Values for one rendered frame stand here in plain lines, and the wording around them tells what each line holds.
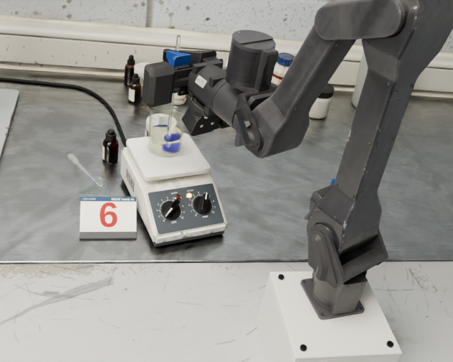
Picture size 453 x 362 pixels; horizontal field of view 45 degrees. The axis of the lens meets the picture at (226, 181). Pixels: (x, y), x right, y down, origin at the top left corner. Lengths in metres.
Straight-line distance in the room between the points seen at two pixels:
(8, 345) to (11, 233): 0.21
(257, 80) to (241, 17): 0.71
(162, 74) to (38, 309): 0.37
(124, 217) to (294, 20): 0.75
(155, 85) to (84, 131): 0.42
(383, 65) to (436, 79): 1.08
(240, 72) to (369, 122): 0.20
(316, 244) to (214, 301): 0.24
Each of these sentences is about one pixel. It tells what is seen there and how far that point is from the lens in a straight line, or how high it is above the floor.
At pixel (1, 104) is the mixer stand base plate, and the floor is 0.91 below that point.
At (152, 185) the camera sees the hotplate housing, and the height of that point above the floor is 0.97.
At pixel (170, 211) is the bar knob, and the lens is 0.87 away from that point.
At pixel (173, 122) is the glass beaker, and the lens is 0.91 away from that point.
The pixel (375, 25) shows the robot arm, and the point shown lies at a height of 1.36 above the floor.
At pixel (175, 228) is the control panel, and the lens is 0.89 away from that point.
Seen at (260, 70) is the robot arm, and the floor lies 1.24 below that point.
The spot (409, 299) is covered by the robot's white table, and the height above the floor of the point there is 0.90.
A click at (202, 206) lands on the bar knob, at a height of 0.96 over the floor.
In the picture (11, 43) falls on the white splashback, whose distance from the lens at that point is 1.38.
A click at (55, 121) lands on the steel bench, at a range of 1.20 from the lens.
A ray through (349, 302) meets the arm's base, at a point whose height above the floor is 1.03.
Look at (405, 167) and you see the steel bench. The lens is 1.26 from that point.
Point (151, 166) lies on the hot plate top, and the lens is 0.92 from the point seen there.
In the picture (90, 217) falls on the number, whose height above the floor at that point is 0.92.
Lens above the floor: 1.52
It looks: 36 degrees down
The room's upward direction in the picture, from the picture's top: 11 degrees clockwise
